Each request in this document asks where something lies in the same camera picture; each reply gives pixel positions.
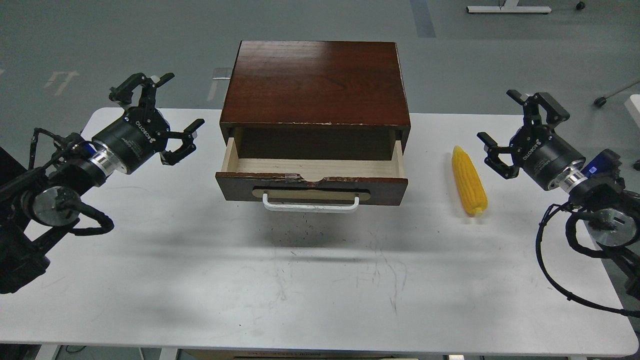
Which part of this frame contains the dark wooden drawer cabinet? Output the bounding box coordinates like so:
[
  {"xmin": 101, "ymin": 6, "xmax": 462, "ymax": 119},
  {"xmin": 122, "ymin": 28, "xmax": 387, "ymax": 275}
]
[{"xmin": 219, "ymin": 39, "xmax": 411, "ymax": 149}]

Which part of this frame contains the yellow corn cob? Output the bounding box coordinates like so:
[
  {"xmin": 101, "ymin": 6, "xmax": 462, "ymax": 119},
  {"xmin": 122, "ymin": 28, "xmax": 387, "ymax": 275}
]
[{"xmin": 451, "ymin": 145, "xmax": 489, "ymax": 217}]

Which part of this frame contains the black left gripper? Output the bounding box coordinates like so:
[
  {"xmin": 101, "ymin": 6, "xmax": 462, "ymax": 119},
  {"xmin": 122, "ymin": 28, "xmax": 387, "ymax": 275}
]
[{"xmin": 92, "ymin": 72, "xmax": 206, "ymax": 175}]

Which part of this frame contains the black caster wheel leg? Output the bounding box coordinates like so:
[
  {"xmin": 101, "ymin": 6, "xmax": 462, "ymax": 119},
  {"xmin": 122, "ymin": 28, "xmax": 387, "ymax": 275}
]
[{"xmin": 592, "ymin": 79, "xmax": 640, "ymax": 109}]

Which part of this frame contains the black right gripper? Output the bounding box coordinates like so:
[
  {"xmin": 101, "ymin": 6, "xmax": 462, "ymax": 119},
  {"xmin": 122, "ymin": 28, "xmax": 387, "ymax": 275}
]
[{"xmin": 477, "ymin": 89, "xmax": 586, "ymax": 191}]

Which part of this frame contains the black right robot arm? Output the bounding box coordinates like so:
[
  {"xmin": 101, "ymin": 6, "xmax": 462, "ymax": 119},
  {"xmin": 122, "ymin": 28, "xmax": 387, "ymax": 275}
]
[{"xmin": 477, "ymin": 89, "xmax": 639, "ymax": 318}]

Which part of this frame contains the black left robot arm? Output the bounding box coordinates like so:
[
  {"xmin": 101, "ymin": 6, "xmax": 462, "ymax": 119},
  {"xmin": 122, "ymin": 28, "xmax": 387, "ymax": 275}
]
[{"xmin": 0, "ymin": 72, "xmax": 205, "ymax": 294}]

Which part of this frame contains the white stand base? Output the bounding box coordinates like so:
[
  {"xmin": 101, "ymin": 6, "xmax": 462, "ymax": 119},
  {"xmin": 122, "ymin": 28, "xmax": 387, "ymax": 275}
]
[{"xmin": 466, "ymin": 0, "xmax": 553, "ymax": 15}]

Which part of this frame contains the wooden drawer with white handle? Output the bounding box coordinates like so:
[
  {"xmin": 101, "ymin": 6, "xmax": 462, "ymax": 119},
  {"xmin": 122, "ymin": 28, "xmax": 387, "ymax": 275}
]
[{"xmin": 215, "ymin": 137, "xmax": 409, "ymax": 214}]

